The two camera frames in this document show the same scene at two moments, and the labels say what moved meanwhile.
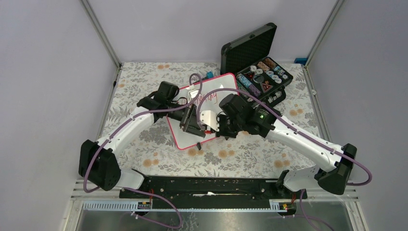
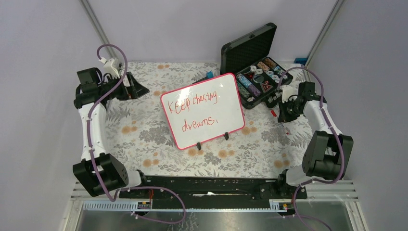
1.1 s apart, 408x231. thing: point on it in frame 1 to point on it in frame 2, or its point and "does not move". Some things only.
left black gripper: x=189 y=121 to x=134 y=90
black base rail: x=212 y=192 does not move
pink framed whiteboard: x=205 y=96 does not move
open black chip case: x=249 y=57 does not move
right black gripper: x=220 y=117 to x=284 y=117
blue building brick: x=210 y=74 does not move
